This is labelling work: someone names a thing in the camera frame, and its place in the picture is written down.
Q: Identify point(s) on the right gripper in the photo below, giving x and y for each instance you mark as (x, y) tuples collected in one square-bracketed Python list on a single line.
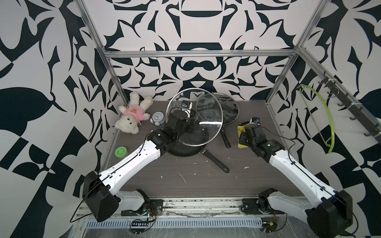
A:
[(242, 138)]

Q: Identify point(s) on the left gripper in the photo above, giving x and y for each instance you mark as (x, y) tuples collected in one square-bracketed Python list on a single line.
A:
[(190, 124)]

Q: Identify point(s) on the large glass pot lid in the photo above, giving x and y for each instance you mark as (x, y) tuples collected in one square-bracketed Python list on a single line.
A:
[(206, 106)]

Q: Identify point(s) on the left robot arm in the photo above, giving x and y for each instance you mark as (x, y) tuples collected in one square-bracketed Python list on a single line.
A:
[(100, 189)]

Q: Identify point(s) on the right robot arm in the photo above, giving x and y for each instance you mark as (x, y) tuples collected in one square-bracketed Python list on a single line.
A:
[(327, 211)]

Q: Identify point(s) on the small glass pan lid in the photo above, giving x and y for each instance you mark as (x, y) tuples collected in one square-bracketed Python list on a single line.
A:
[(229, 107)]

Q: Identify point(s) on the green round container lid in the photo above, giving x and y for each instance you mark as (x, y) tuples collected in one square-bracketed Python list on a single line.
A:
[(121, 152)]

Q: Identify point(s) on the large black frying pan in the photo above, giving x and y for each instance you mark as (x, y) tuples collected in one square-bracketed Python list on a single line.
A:
[(182, 150)]

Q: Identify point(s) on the small white alarm clock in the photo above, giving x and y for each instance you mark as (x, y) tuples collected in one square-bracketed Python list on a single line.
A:
[(157, 119)]

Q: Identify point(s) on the white teddy bear pink shirt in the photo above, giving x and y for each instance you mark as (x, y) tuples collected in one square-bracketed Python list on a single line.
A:
[(134, 113)]

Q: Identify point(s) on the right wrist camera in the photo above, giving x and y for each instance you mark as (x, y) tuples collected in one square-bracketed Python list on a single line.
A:
[(255, 120)]

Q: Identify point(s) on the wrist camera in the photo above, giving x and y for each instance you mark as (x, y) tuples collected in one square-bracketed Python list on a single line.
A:
[(186, 106), (255, 120)]

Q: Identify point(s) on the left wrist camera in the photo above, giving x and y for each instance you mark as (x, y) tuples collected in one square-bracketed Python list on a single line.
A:
[(186, 106)]

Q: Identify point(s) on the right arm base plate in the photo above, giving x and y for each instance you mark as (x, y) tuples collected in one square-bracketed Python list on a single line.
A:
[(258, 206)]

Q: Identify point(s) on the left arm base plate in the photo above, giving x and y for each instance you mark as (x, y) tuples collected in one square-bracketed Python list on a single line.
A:
[(154, 205)]

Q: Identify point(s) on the aluminium frame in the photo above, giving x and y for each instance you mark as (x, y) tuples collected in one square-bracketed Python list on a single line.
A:
[(257, 52)]

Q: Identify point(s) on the black wall hook rack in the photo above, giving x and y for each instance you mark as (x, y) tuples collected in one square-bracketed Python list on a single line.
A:
[(358, 110)]

